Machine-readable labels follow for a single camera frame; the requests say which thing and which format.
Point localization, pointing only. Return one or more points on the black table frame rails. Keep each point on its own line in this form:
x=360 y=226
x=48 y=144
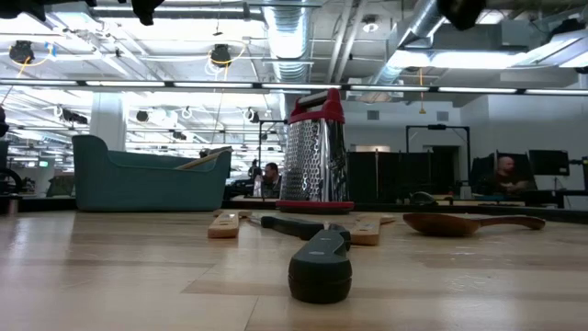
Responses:
x=528 y=213

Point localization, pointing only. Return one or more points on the teal plastic bin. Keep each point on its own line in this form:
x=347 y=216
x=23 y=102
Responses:
x=151 y=184

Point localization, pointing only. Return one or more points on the wooden slotted spatula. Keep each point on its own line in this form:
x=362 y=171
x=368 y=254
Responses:
x=366 y=232

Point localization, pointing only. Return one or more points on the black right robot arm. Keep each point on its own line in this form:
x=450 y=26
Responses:
x=461 y=11

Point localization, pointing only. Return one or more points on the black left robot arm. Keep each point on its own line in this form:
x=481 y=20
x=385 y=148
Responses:
x=18 y=7

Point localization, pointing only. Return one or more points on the black partition panel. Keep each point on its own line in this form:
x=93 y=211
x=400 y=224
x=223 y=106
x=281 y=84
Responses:
x=390 y=179

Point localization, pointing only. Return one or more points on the person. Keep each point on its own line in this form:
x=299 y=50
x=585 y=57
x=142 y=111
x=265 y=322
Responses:
x=272 y=177
x=505 y=167

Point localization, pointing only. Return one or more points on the dark wooden spoon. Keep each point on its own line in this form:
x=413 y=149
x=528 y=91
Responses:
x=436 y=225

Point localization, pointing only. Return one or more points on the black computer monitor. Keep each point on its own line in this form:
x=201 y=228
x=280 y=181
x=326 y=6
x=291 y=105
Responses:
x=549 y=163

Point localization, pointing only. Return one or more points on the dark screen panel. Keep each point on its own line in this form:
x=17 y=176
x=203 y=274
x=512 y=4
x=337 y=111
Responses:
x=523 y=161

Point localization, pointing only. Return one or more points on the silver ventilation duct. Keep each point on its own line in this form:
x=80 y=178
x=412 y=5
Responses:
x=287 y=37
x=427 y=18

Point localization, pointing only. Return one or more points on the white building column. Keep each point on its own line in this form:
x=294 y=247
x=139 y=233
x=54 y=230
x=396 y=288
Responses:
x=108 y=124

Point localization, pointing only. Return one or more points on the long overhead light bar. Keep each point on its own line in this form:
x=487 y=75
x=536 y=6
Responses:
x=298 y=86

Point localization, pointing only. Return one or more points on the black metal frame stand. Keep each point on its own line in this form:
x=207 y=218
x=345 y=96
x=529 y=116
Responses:
x=260 y=156
x=436 y=127

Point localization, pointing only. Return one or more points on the wooden fork spatula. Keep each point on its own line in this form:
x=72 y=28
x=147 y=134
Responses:
x=202 y=160

